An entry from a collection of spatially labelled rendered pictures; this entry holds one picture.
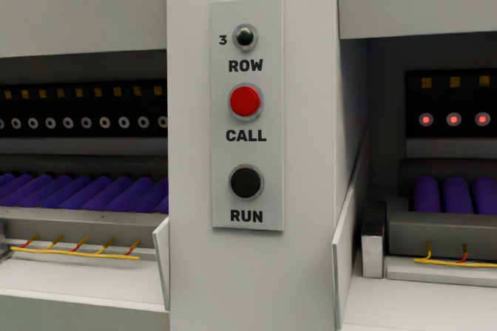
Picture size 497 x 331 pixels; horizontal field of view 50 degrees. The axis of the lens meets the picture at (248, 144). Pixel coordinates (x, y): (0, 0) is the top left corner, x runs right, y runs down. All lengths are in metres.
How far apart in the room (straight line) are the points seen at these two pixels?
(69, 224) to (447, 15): 0.28
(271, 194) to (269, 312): 0.06
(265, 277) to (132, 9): 0.17
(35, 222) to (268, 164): 0.20
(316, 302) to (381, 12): 0.15
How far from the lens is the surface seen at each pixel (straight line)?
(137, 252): 0.37
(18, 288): 0.38
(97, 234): 0.39
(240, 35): 0.28
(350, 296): 0.32
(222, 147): 0.29
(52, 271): 0.39
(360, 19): 0.29
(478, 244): 0.35
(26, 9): 0.37
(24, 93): 0.57
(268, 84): 0.28
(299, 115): 0.28
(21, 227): 0.43
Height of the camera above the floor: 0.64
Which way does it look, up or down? 2 degrees down
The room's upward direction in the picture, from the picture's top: straight up
